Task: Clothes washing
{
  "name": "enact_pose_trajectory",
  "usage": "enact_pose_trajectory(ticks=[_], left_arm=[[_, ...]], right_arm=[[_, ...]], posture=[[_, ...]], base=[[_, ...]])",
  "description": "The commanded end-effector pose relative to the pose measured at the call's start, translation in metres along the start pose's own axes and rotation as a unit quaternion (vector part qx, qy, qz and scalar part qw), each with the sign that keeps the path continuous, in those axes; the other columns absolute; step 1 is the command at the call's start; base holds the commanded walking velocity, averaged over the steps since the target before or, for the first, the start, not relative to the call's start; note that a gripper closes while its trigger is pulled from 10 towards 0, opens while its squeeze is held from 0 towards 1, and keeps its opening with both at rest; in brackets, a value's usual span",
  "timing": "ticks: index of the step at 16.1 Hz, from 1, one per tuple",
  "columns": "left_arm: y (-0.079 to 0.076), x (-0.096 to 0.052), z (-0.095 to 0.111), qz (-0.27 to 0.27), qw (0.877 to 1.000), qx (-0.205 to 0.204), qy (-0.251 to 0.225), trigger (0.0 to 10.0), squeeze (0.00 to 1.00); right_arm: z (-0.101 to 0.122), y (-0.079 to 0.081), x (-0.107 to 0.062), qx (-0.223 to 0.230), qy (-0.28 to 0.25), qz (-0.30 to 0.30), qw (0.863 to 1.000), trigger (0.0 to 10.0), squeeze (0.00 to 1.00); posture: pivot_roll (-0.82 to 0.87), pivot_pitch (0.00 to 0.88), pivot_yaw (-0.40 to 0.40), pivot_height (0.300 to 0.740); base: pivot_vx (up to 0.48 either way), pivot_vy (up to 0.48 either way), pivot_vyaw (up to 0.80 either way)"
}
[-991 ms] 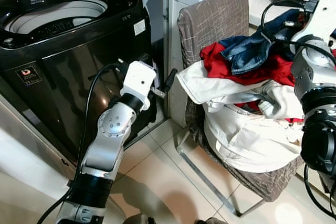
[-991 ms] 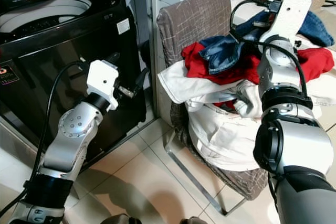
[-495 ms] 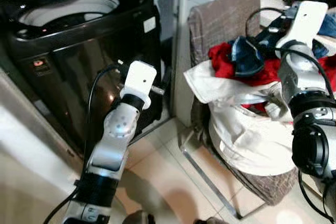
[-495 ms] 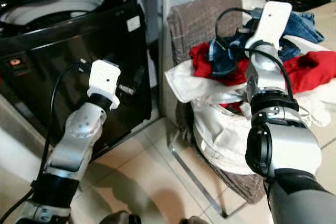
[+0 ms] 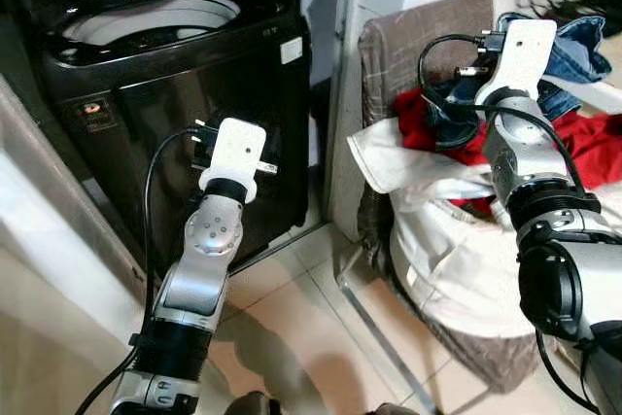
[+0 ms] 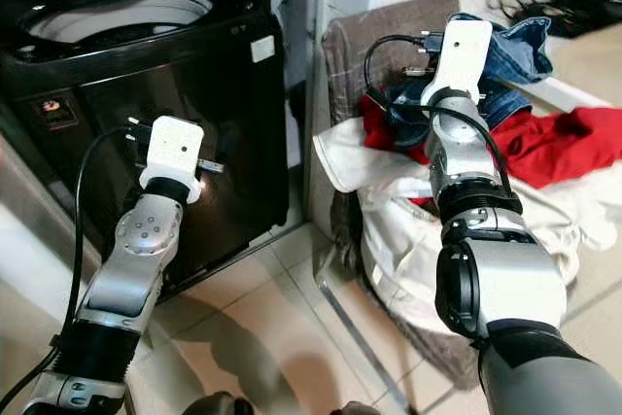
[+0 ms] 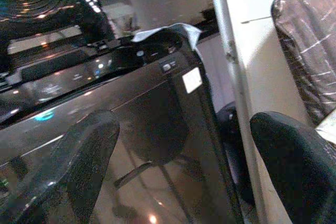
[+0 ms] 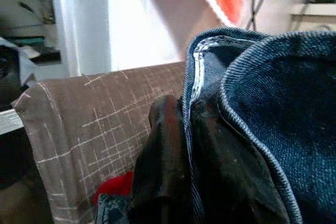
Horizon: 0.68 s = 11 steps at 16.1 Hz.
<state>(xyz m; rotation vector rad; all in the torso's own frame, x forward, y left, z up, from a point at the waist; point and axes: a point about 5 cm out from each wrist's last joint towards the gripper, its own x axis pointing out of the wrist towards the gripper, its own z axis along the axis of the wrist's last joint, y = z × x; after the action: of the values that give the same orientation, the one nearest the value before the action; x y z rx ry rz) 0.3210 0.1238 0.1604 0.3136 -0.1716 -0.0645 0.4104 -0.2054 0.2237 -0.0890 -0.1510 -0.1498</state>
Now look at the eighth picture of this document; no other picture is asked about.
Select grey cloth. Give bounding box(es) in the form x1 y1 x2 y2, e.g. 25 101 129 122
0 37 37 88

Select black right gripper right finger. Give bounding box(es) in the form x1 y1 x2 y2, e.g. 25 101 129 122
189 99 289 224

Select brown checked cloth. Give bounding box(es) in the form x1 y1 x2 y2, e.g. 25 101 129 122
12 61 187 224

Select white door frame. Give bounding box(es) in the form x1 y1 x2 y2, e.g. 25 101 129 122
48 0 111 77

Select blue denim jeans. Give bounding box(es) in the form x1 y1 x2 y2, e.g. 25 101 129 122
96 27 336 224

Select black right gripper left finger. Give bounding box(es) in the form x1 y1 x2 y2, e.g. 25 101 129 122
126 94 195 224

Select red garment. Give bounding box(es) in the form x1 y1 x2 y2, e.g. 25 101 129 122
92 170 135 206

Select white shelf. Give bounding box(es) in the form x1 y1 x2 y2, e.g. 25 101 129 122
289 3 336 17

